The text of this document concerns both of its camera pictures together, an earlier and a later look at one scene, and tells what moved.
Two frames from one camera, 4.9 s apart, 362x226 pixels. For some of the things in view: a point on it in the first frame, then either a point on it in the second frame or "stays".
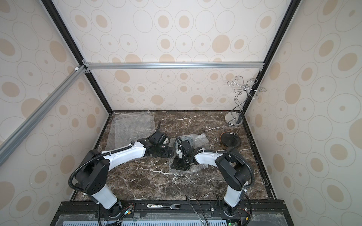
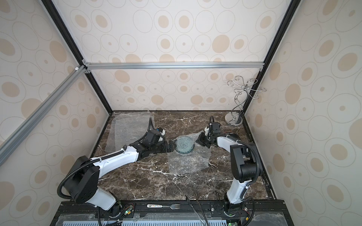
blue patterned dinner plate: (191, 139) stays
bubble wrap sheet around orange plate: (127, 127) stays
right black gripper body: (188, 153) → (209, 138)
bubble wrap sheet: (127, 126) stays
